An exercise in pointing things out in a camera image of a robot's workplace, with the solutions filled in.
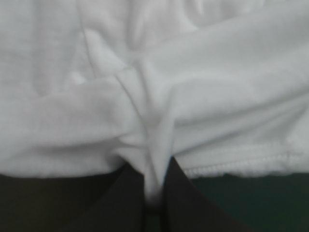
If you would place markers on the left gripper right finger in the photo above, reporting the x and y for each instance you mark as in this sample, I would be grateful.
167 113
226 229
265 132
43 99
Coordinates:
188 207

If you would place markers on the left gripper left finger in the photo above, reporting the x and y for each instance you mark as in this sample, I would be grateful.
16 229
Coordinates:
118 207

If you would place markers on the white T-shirt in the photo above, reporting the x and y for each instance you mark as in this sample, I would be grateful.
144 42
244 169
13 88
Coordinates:
154 79

